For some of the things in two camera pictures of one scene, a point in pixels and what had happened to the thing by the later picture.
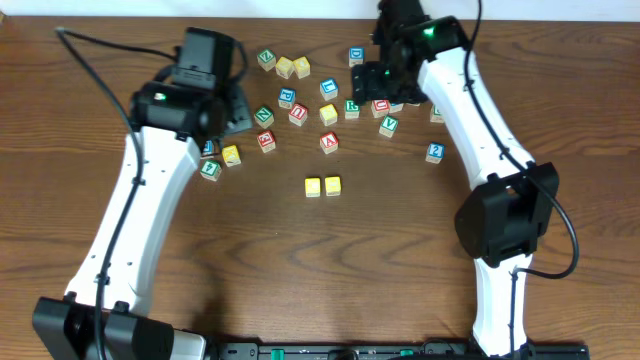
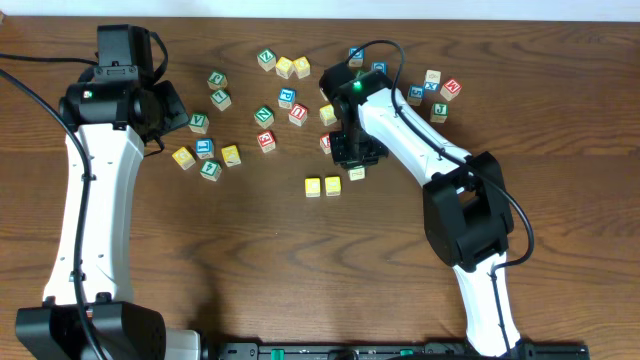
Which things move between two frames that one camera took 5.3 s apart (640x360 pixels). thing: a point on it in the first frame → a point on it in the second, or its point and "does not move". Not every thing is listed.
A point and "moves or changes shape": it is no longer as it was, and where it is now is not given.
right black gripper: (370, 81) → (356, 153)
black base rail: (395, 350) does not move
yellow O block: (332, 186) does not move
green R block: (351, 110) moves or changes shape
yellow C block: (312, 187) does not move
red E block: (266, 140) does not move
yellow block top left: (284, 67) does not move
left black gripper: (238, 116) → (170, 106)
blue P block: (286, 97) does not move
